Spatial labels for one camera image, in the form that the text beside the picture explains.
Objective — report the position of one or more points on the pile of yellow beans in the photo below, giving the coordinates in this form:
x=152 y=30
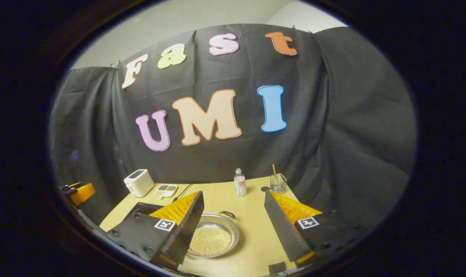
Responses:
x=210 y=241

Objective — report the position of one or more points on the clear ribbed utensil holder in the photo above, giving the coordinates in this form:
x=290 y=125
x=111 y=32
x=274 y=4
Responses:
x=278 y=185

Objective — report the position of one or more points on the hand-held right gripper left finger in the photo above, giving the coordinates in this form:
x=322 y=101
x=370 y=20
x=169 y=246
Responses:
x=190 y=219

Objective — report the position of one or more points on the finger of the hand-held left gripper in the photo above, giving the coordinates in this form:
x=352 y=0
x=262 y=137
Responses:
x=82 y=193

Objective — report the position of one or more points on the wooden stick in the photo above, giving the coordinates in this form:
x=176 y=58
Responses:
x=274 y=171

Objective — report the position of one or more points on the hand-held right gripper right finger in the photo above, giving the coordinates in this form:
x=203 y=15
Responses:
x=281 y=223

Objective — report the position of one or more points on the clear bottle pink label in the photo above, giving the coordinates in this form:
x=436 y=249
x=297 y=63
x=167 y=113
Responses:
x=240 y=186

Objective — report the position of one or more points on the black induction cooktop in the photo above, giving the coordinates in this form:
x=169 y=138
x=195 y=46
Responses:
x=144 y=209

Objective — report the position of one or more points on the stainless steel pot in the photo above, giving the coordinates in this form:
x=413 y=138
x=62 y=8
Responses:
x=233 y=232

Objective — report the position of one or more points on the white divided grain tray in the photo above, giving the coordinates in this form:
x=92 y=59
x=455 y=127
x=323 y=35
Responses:
x=166 y=190

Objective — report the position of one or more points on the black backdrop cloth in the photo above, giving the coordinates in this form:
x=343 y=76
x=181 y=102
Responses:
x=217 y=161

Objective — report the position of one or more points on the white toaster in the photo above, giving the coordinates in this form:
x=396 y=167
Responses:
x=138 y=184

